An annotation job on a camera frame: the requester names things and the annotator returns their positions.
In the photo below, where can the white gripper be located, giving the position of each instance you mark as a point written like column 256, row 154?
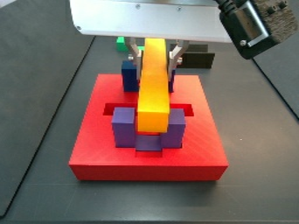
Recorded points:
column 167, row 19

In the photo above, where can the long yellow block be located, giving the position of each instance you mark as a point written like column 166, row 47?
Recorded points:
column 154, row 95

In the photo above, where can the red slotted board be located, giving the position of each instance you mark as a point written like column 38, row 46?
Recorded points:
column 98, row 160

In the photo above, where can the green stepped block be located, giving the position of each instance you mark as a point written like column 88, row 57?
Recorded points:
column 123, row 44

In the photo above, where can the blue U-shaped block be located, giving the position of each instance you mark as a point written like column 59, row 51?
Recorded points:
column 131, row 82

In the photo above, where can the purple U-shaped block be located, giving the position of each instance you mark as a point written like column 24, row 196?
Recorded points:
column 143, row 142

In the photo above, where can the black angle bracket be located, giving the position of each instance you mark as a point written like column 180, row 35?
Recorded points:
column 196, row 57

